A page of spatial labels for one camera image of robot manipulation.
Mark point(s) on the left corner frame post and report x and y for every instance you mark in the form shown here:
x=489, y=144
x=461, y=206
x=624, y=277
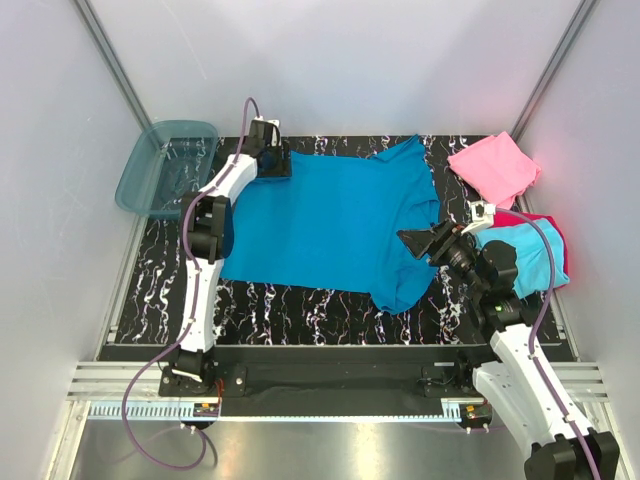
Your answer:
x=99, y=36

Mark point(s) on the corner frame post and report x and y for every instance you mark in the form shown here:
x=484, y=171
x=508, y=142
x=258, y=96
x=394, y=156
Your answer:
x=99, y=36
x=559, y=55

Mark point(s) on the teal plastic bin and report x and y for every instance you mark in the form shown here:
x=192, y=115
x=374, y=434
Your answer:
x=170, y=159

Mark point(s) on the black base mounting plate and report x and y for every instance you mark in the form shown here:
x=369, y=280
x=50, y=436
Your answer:
x=340, y=381

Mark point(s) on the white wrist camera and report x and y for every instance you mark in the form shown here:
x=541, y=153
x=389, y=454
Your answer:
x=267, y=130
x=482, y=216

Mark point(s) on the magenta folded t-shirt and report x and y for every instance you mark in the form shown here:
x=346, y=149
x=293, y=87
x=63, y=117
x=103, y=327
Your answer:
x=508, y=220

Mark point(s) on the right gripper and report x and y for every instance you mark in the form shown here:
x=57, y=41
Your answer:
x=419, y=241

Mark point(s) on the light blue folded t-shirt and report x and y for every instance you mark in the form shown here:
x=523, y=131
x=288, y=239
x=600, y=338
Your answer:
x=532, y=259

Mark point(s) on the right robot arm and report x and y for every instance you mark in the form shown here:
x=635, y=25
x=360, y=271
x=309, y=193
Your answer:
x=556, y=438

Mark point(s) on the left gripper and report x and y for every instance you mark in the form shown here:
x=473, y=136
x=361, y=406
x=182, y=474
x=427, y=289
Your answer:
x=283, y=167

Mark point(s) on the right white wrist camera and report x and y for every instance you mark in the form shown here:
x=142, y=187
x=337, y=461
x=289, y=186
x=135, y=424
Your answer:
x=482, y=216

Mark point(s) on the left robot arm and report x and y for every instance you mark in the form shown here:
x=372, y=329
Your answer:
x=208, y=239

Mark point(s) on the slotted cable duct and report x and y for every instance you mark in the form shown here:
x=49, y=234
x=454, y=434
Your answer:
x=447, y=411

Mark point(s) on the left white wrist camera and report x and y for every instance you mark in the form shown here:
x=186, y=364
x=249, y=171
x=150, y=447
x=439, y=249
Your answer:
x=267, y=130

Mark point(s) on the right corner frame post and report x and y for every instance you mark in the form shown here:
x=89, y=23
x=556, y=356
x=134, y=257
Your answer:
x=559, y=55

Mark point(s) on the pink folded t-shirt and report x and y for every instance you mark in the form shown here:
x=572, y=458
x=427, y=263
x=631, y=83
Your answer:
x=496, y=168

